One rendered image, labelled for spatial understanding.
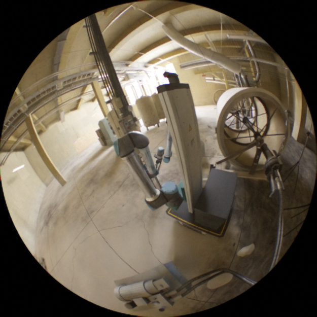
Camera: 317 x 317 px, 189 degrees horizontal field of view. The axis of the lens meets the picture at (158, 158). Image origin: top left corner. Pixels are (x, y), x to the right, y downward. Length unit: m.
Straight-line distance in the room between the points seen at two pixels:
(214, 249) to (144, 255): 1.10
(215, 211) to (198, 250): 0.92
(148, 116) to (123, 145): 5.54
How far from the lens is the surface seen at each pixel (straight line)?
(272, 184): 1.32
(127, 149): 0.65
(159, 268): 1.25
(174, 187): 0.90
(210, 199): 0.98
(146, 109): 6.09
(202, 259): 1.72
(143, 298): 1.21
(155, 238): 1.82
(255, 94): 1.86
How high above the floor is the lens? 1.70
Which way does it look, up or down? 32 degrees down
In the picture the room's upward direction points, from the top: 22 degrees counter-clockwise
